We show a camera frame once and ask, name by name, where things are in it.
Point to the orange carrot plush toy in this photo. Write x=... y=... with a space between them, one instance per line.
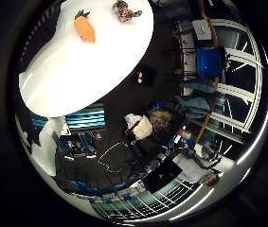
x=85 y=27

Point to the spotted leopard plush toy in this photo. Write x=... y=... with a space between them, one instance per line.
x=124 y=12

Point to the seated person with brown hair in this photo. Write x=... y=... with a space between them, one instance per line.
x=146 y=127

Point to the blue jacket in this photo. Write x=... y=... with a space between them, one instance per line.
x=194 y=106

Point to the black open laptop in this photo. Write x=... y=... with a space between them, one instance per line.
x=162 y=175

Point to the blue chair by the shelves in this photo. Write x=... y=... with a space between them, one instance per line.
x=209 y=62

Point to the black slotted plastic basket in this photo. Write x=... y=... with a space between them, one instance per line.
x=37 y=38

